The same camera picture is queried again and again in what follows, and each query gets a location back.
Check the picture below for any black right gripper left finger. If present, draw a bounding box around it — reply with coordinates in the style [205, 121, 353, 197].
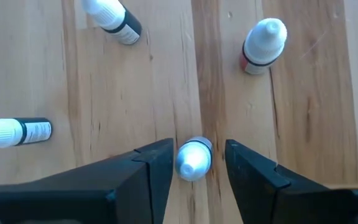
[0, 138, 175, 224]

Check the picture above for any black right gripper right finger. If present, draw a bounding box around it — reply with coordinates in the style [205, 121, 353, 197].
[224, 139, 354, 224]

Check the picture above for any small dark blue dye bottle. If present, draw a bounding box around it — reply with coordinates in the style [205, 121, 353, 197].
[175, 136, 214, 182]

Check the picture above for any small red dye bottle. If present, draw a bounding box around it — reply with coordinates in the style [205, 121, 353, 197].
[80, 0, 143, 46]
[239, 17, 288, 76]

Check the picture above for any small black dye bottle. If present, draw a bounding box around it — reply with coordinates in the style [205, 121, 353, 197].
[0, 117, 53, 149]

